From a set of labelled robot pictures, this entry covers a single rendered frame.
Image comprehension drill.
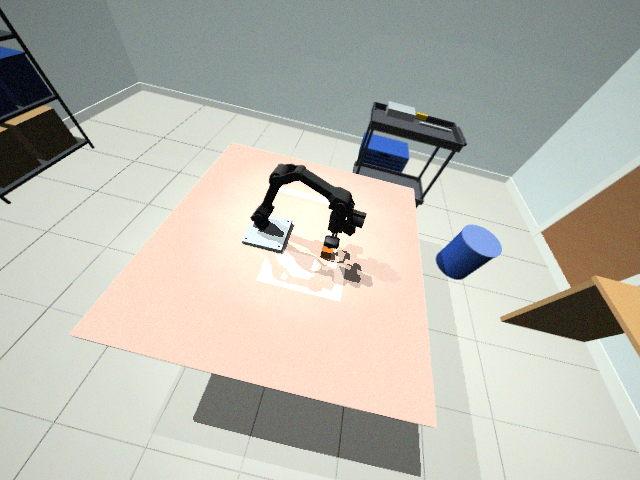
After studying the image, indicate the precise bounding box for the orange block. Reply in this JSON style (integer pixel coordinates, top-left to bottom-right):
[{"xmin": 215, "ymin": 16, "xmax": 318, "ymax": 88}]
[{"xmin": 320, "ymin": 245, "xmax": 333, "ymax": 259}]

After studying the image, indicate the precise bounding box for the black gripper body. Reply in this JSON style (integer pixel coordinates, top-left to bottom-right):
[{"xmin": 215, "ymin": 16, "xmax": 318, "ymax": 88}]
[{"xmin": 323, "ymin": 212, "xmax": 344, "ymax": 249}]

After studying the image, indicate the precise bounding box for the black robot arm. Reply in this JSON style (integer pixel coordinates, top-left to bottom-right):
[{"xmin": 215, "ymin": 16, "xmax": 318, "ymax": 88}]
[{"xmin": 250, "ymin": 163, "xmax": 367, "ymax": 236}]

